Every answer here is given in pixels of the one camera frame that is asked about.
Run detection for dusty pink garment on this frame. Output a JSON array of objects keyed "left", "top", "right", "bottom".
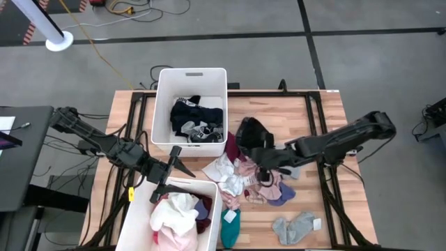
[{"left": 153, "top": 194, "right": 168, "bottom": 210}]

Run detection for teal sock with white tag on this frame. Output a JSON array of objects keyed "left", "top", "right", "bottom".
[{"left": 220, "top": 208, "right": 242, "bottom": 249}]

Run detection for grey cable connector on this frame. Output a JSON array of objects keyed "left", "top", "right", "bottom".
[{"left": 0, "top": 121, "right": 31, "bottom": 133}]

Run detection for black mat with hazard stripes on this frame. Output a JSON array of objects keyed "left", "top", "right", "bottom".
[{"left": 0, "top": 0, "right": 49, "bottom": 47}]

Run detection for pink knit garment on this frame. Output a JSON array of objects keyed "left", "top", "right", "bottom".
[{"left": 236, "top": 160, "right": 284, "bottom": 201}]

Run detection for blue sock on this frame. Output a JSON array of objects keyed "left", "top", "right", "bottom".
[
  {"left": 267, "top": 181, "right": 297, "bottom": 207},
  {"left": 194, "top": 198, "right": 210, "bottom": 221}
]

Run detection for black floor cables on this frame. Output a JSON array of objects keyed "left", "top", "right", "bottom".
[{"left": 104, "top": 0, "right": 192, "bottom": 24}]

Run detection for black looped cable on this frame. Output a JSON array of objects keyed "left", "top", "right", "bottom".
[{"left": 148, "top": 64, "right": 174, "bottom": 91}]

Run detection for white floor cable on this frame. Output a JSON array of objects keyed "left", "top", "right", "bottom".
[{"left": 61, "top": 8, "right": 153, "bottom": 31}]

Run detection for white tower fan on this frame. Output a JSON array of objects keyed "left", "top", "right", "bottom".
[{"left": 10, "top": 0, "right": 75, "bottom": 53}]

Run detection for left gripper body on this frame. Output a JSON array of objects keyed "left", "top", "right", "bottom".
[{"left": 139, "top": 146, "right": 182, "bottom": 204}]

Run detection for black device with cables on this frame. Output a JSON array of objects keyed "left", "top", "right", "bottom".
[{"left": 410, "top": 96, "right": 446, "bottom": 143}]

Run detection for black desk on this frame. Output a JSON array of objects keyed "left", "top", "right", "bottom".
[{"left": 0, "top": 105, "right": 55, "bottom": 213}]

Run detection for yellow plug cable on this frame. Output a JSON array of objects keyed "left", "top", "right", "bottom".
[{"left": 107, "top": 0, "right": 135, "bottom": 17}]

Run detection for white plastic storage bin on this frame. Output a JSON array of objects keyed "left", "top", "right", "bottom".
[
  {"left": 150, "top": 67, "right": 229, "bottom": 158},
  {"left": 114, "top": 176, "right": 224, "bottom": 251}
]

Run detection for dark grey Puma briefs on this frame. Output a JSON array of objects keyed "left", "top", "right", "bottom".
[{"left": 180, "top": 120, "right": 224, "bottom": 144}]

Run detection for light grey garment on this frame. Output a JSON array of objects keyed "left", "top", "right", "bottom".
[{"left": 282, "top": 165, "right": 301, "bottom": 181}]

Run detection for yellow floor cable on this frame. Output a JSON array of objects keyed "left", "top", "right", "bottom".
[{"left": 58, "top": 0, "right": 135, "bottom": 91}]

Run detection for small maroon garment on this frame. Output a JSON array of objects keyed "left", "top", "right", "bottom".
[{"left": 193, "top": 193, "right": 214, "bottom": 235}]

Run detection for long white garment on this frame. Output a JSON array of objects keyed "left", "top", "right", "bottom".
[{"left": 149, "top": 192, "right": 200, "bottom": 238}]

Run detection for black desk base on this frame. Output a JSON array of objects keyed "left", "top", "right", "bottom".
[{"left": 0, "top": 183, "right": 91, "bottom": 251}]

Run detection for dark tablet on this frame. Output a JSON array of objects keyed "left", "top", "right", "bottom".
[{"left": 0, "top": 131, "right": 24, "bottom": 150}]

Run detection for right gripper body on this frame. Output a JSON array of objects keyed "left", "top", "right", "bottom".
[{"left": 256, "top": 132, "right": 292, "bottom": 182}]

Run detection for grey socks with white tag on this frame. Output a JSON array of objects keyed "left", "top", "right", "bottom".
[{"left": 271, "top": 211, "right": 323, "bottom": 246}]

